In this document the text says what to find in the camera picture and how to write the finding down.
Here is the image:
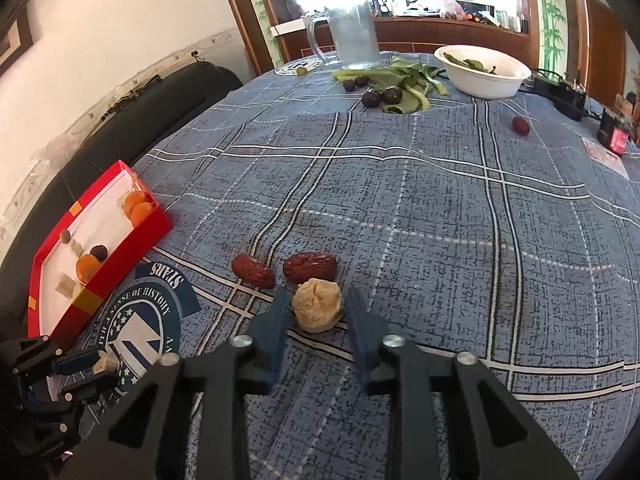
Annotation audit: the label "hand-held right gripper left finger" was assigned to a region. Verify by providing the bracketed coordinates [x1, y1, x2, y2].
[62, 286, 293, 480]

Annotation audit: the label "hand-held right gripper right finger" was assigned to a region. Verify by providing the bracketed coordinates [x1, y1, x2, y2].
[344, 286, 583, 480]

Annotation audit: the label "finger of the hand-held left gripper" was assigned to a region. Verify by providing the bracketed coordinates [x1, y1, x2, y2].
[59, 374, 119, 407]
[52, 349, 105, 376]

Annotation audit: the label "large peeled banana piece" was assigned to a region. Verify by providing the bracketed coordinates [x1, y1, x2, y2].
[291, 278, 345, 333]

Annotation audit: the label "red jujube date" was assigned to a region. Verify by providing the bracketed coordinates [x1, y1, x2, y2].
[282, 251, 337, 285]
[231, 253, 277, 289]

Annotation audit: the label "red cardboard box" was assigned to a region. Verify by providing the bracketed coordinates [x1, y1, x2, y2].
[27, 160, 174, 352]

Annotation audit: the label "black sofa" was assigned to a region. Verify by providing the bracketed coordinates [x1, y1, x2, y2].
[0, 62, 246, 341]

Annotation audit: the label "green vegetable leaves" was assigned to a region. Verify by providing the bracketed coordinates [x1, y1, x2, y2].
[332, 57, 451, 115]

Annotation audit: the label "white bowl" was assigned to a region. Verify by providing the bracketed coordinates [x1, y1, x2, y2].
[433, 45, 532, 100]

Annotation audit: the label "green leaf scraps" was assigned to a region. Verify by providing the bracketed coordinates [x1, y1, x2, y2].
[442, 52, 498, 76]

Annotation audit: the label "clear glass pitcher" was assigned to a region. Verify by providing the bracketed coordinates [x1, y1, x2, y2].
[306, 2, 383, 72]

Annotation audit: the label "pink paper card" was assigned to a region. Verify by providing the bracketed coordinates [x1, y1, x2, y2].
[582, 138, 630, 177]

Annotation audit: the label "black charger device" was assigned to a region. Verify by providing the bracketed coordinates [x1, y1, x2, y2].
[531, 74, 590, 122]

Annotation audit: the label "red and black battery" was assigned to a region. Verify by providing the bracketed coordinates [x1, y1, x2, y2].
[597, 108, 633, 153]

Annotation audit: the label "pink plastic bag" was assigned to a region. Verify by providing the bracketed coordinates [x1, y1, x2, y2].
[425, 0, 466, 20]

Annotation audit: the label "wooden door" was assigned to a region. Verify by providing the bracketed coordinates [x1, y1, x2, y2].
[582, 0, 628, 106]

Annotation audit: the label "framed wall picture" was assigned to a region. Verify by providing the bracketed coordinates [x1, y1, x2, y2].
[0, 15, 35, 78]

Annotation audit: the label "bamboo wall painting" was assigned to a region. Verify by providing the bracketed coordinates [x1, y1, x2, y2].
[239, 0, 281, 68]
[530, 0, 568, 76]

